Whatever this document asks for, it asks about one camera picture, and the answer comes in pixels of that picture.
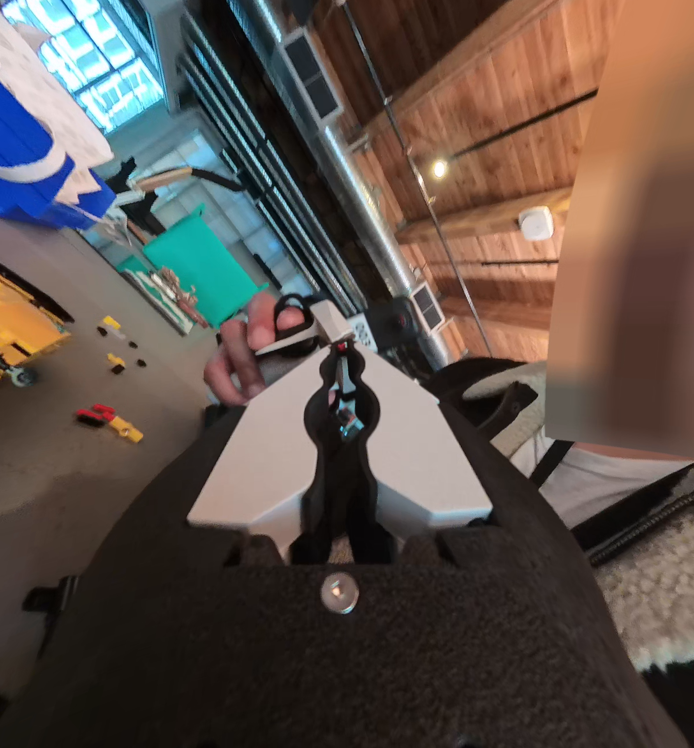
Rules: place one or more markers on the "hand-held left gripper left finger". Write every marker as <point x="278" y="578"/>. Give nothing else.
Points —
<point x="253" y="467"/>

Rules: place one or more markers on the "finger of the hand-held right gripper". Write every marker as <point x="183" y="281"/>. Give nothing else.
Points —
<point x="335" y="324"/>
<point x="347" y="380"/>

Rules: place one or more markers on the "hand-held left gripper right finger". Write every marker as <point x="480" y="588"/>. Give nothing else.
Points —
<point x="429" y="467"/>

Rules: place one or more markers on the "grey desk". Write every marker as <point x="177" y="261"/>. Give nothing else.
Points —
<point x="90" y="496"/>

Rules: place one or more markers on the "person's right hand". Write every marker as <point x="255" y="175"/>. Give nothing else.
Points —
<point x="236" y="362"/>

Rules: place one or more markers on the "teal plastic board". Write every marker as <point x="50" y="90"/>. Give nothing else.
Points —
<point x="201" y="263"/>

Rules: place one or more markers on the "brown wooden model kit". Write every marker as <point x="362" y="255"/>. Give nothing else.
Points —
<point x="177" y="292"/>

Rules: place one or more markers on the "round ceiling light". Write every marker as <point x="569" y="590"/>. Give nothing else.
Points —
<point x="439" y="169"/>

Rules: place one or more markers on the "white ceiling speaker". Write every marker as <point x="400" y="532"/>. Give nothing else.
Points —
<point x="536" y="223"/>

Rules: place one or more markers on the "white shirt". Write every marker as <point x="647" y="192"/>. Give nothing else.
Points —
<point x="604" y="485"/>

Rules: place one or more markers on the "pile of small mixed bricks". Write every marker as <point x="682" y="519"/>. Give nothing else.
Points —
<point x="110" y="320"/>

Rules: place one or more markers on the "white vent grille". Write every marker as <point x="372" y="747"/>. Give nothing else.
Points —
<point x="312" y="76"/>

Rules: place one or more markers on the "blue plastic bin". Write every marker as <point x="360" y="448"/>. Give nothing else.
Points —
<point x="2" y="117"/>
<point x="99" y="201"/>

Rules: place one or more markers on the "yellow toy brick car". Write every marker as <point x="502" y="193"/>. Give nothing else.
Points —
<point x="8" y="321"/>

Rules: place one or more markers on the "small printed paper sheet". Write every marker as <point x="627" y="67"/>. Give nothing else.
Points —
<point x="81" y="181"/>

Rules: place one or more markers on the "white paper strip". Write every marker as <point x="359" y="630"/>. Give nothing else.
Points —
<point x="25" y="173"/>

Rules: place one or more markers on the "large printed paper sheet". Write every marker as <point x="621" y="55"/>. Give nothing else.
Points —
<point x="43" y="87"/>

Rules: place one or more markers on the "silver ventilation duct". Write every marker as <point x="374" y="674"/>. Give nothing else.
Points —
<point x="353" y="193"/>

